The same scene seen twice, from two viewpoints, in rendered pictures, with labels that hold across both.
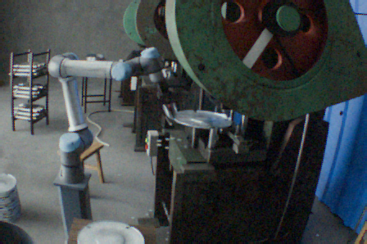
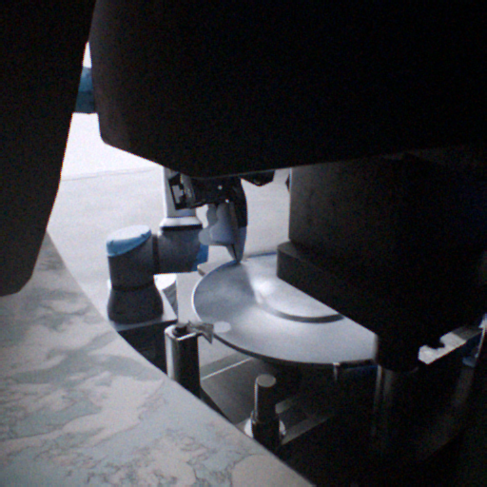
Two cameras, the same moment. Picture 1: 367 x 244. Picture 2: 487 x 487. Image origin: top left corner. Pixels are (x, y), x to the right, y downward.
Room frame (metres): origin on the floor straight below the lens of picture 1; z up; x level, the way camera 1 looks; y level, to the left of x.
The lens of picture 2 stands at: (1.35, -0.52, 1.04)
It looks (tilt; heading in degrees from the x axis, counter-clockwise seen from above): 21 degrees down; 70
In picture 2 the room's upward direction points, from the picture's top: straight up
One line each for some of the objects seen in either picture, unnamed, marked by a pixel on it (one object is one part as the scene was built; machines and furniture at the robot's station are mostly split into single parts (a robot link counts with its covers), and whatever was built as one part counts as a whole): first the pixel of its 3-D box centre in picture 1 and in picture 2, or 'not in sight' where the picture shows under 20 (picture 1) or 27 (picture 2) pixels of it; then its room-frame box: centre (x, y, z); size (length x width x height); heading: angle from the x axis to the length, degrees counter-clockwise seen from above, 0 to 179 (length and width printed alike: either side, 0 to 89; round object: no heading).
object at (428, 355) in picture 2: (224, 124); (382, 360); (1.61, -0.21, 0.76); 0.15 x 0.09 x 0.05; 15
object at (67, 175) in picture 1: (71, 169); (134, 293); (1.40, 0.55, 0.50); 0.15 x 0.15 x 0.10
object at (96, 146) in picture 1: (81, 167); not in sight; (2.11, 0.74, 0.16); 0.34 x 0.24 x 0.34; 166
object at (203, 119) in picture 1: (202, 119); (306, 295); (1.58, -0.09, 0.78); 0.29 x 0.29 x 0.01
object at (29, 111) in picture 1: (29, 89); not in sight; (3.24, 1.87, 0.47); 0.46 x 0.43 x 0.95; 85
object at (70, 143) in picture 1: (70, 147); (132, 253); (1.41, 0.55, 0.62); 0.13 x 0.12 x 0.14; 172
